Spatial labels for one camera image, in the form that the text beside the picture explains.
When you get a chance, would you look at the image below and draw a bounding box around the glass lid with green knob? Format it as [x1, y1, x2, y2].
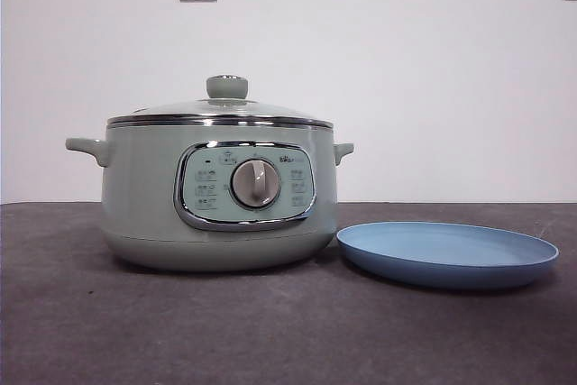
[106, 74, 334, 130]

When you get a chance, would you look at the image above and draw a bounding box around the blue round plate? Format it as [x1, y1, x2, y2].
[336, 221, 561, 291]

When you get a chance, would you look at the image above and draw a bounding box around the pale green electric steamer pot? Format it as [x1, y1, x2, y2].
[65, 125, 355, 274]

